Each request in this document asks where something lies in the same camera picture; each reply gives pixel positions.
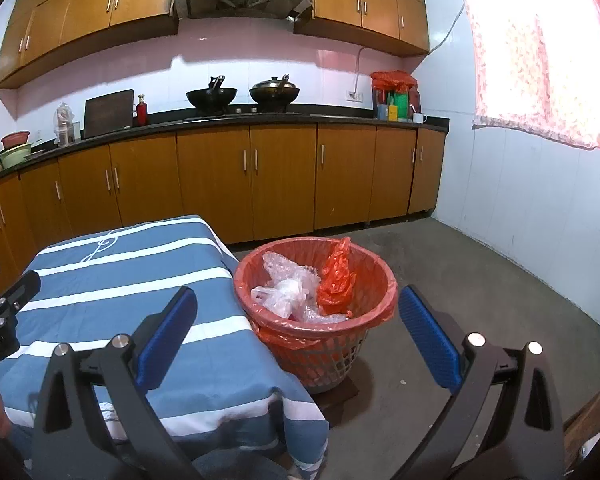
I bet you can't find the grey power cable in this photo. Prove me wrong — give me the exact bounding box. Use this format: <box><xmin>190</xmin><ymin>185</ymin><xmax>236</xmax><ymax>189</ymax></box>
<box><xmin>355</xmin><ymin>46</ymin><xmax>371</xmax><ymax>92</ymax></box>

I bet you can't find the red plastic bag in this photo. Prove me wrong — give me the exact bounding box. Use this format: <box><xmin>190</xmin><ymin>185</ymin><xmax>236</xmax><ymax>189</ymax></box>
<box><xmin>316</xmin><ymin>236</ymin><xmax>357</xmax><ymax>317</ymax></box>

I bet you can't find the red bag over condiments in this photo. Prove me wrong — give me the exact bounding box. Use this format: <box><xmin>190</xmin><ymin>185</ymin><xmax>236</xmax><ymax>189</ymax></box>
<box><xmin>370</xmin><ymin>70</ymin><xmax>417</xmax><ymax>93</ymax></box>

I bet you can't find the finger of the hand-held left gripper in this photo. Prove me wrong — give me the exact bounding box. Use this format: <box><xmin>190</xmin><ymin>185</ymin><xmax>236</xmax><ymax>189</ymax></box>
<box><xmin>0</xmin><ymin>270</ymin><xmax>41</xmax><ymax>335</ymax></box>

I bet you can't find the black wok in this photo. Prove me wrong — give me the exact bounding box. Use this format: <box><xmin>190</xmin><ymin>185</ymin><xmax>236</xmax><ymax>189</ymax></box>
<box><xmin>186</xmin><ymin>75</ymin><xmax>238</xmax><ymax>113</ymax></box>

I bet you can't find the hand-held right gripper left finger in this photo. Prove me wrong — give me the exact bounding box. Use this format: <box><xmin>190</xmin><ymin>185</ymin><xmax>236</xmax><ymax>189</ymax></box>
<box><xmin>32</xmin><ymin>286</ymin><xmax>199</xmax><ymax>480</ymax></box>

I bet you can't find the red mesh waste basket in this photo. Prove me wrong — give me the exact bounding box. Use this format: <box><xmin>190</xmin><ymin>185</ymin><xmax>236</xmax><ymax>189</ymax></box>
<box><xmin>233</xmin><ymin>236</ymin><xmax>398</xmax><ymax>395</ymax></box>

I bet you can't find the row of wooden upper cabinets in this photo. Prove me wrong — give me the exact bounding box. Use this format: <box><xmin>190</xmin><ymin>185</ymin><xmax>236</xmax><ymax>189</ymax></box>
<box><xmin>0</xmin><ymin>0</ymin><xmax>430</xmax><ymax>90</ymax></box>

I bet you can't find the row of wooden cabinets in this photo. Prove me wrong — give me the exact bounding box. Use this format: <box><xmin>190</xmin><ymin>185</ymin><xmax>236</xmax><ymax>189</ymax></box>
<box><xmin>0</xmin><ymin>122</ymin><xmax>447</xmax><ymax>281</ymax></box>
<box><xmin>0</xmin><ymin>0</ymin><xmax>430</xmax><ymax>90</ymax></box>

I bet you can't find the pink floral curtain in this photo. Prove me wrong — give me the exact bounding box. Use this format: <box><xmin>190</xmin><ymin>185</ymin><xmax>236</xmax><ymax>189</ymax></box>
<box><xmin>456</xmin><ymin>0</ymin><xmax>600</xmax><ymax>155</ymax></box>

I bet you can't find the glass jar with plastic wrap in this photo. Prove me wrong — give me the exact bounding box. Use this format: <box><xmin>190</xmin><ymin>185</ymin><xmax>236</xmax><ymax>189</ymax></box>
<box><xmin>54</xmin><ymin>102</ymin><xmax>80</xmax><ymax>147</ymax></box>

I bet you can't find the black gas stove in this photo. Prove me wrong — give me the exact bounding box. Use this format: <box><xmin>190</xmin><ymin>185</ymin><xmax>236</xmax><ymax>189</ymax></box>
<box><xmin>182</xmin><ymin>106</ymin><xmax>306</xmax><ymax>121</ymax></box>

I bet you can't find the row of wooden lower cabinets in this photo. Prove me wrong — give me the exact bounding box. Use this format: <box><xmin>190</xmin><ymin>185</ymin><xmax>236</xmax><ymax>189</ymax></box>
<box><xmin>0</xmin><ymin>122</ymin><xmax>447</xmax><ymax>281</ymax></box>

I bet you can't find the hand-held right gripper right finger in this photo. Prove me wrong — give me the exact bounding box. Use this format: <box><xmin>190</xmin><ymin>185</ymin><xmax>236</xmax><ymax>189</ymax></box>
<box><xmin>398</xmin><ymin>285</ymin><xmax>566</xmax><ymax>480</ymax></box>

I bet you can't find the blue white striped tablecloth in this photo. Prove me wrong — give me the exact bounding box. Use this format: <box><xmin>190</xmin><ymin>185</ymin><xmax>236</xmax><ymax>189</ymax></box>
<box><xmin>0</xmin><ymin>215</ymin><xmax>331</xmax><ymax>478</ymax></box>

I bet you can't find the green basin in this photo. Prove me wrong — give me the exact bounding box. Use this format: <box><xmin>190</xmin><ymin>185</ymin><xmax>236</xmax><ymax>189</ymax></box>
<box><xmin>0</xmin><ymin>142</ymin><xmax>34</xmax><ymax>170</ymax></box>

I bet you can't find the brown wooden furniture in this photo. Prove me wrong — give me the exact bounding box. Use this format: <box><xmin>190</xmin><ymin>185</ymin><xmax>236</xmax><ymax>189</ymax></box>
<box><xmin>562</xmin><ymin>375</ymin><xmax>600</xmax><ymax>456</ymax></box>

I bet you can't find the white wall cable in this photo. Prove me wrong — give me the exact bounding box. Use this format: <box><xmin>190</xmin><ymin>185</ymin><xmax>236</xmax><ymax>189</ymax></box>
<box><xmin>427</xmin><ymin>2</ymin><xmax>467</xmax><ymax>53</ymax></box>

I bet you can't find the dark cutting board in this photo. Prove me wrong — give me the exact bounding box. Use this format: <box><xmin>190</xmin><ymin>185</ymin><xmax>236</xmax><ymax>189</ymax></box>
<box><xmin>82</xmin><ymin>89</ymin><xmax>135</xmax><ymax>139</ymax></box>

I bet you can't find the wok with steel lid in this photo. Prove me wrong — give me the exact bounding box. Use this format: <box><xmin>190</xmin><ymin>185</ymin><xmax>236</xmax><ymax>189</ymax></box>
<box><xmin>249</xmin><ymin>74</ymin><xmax>301</xmax><ymax>112</ymax></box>

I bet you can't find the dark wooden board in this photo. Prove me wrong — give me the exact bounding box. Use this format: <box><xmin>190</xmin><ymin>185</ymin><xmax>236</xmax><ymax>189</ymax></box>
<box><xmin>312</xmin><ymin>377</ymin><xmax>359</xmax><ymax>413</ymax></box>

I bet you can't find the black kitchen countertop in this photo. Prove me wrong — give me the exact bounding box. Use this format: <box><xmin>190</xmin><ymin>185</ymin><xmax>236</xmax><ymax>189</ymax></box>
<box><xmin>0</xmin><ymin>104</ymin><xmax>451</xmax><ymax>188</ymax></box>

